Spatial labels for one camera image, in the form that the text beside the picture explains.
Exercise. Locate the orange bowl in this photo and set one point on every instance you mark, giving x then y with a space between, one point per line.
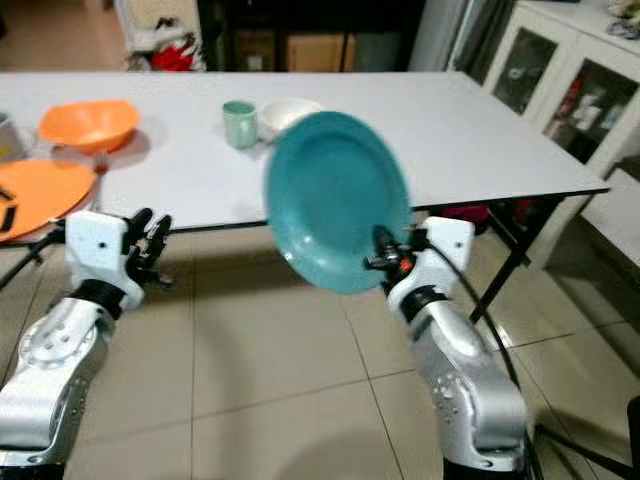
88 122

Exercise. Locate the white glass-door cabinet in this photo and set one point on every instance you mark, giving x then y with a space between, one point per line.
560 80

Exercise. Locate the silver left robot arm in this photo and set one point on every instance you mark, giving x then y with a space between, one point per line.
50 380

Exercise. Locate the orange flat plate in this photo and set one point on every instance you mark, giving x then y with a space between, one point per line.
55 195

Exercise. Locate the red cloth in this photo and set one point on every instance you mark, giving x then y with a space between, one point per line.
172 58

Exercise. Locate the white low furniture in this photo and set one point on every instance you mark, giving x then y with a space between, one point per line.
615 215

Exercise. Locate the black table frame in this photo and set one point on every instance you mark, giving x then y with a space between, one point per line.
510 260

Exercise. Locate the grey curtain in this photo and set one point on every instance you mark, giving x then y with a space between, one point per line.
455 30

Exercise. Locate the white chair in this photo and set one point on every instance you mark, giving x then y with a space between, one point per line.
155 18

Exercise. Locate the white bowl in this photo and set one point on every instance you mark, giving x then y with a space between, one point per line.
285 115

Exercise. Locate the dark wooden shelf unit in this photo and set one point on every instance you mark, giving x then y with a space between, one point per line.
310 40

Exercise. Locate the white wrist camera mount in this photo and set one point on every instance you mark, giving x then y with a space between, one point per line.
445 250
100 250

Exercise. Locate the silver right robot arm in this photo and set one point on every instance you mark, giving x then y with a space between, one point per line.
470 385

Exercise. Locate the green cup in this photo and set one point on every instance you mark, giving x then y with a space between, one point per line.
239 126

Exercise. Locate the short black utensil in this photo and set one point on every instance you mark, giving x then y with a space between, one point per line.
11 218

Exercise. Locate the teal round plate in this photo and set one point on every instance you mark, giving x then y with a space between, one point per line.
335 195

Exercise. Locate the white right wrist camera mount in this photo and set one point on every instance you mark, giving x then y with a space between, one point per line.
445 250

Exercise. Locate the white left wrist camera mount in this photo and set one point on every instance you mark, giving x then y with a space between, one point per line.
100 250

